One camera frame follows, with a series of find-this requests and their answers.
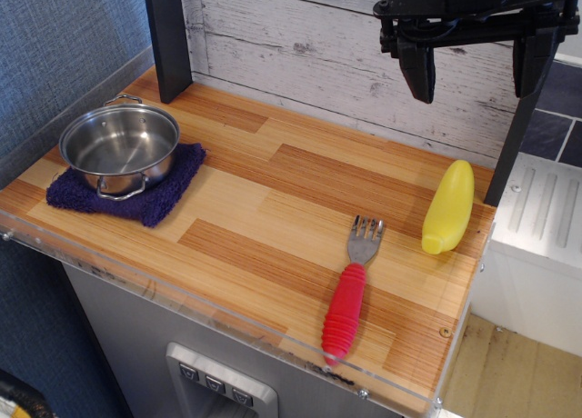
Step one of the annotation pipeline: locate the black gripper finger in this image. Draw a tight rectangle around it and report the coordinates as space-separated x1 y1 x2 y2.
396 37 436 104
513 28 558 98

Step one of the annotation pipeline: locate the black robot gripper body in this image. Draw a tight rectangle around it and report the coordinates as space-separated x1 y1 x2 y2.
373 0 579 55

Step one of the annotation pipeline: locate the small stainless steel pot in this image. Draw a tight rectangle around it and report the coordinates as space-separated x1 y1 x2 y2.
58 95 180 202

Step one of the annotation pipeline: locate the purple blue knitted cloth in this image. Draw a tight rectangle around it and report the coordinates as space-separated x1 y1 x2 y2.
45 144 206 228

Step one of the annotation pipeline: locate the yellow plastic squeeze bottle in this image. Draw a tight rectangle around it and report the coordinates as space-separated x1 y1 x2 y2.
421 160 475 254

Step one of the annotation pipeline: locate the white toy sink drainboard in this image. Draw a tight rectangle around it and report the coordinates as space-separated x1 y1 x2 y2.
470 154 581 354

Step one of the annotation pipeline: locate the clear acrylic edge guard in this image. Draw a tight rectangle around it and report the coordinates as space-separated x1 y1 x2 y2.
1 204 487 417

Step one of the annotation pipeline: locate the silver dispenser button panel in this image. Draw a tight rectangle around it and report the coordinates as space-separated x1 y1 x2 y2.
166 343 279 417

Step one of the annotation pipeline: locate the grey toy fridge cabinet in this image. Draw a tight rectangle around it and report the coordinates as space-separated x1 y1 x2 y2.
65 265 440 417

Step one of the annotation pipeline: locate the yellow black object corner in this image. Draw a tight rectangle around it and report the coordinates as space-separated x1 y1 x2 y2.
1 370 55 418

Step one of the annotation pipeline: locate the dark right shelf post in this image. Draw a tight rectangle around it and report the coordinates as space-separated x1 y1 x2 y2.
484 61 553 207

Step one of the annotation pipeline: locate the dark shelf post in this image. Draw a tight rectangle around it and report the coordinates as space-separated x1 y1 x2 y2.
484 61 553 207
145 0 192 104

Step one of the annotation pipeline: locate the dark left shelf post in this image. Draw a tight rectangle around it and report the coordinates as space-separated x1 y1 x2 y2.
145 0 192 104

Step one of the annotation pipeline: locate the red handled metal fork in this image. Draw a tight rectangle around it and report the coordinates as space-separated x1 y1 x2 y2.
321 215 384 366

